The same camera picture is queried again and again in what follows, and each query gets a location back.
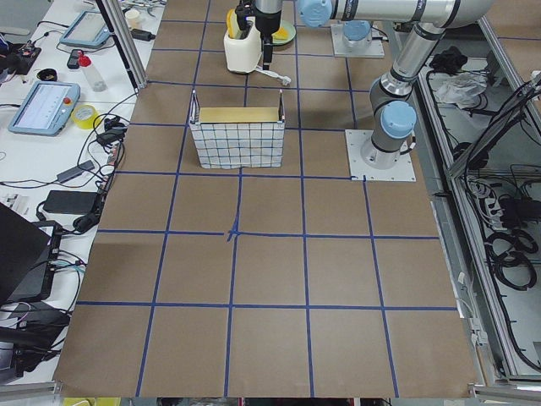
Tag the black laptop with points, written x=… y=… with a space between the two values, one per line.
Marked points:
x=28 y=250

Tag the black round dish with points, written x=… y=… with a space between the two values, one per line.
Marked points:
x=48 y=75

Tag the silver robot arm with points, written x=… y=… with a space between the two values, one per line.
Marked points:
x=317 y=13
x=394 y=117

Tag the far teach pendant tablet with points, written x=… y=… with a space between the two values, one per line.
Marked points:
x=88 y=30

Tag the white toaster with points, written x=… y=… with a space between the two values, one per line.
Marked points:
x=243 y=55

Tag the green plate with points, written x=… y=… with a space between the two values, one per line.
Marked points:
x=291 y=29

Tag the paper cup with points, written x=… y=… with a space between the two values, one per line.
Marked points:
x=134 y=19

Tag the grid pattern storage box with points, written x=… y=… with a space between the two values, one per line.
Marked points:
x=235 y=137

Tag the aluminium frame post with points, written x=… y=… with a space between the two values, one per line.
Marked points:
x=117 y=25

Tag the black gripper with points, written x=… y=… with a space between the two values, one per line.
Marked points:
x=268 y=24

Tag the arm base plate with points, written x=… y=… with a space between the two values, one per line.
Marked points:
x=366 y=163
x=356 y=39

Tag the white crumpled cloth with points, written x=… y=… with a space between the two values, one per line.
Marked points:
x=463 y=90

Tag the yellow tape roll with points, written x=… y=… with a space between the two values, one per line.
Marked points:
x=85 y=116

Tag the bread slice in toaster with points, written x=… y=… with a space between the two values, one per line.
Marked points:
x=233 y=30

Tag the near teach pendant tablet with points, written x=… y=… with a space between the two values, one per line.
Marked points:
x=46 y=109

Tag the teach pendant tablet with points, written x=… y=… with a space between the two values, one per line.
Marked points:
x=88 y=30
x=46 y=109

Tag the clear bottle red cap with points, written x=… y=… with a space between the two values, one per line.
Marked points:
x=93 y=76

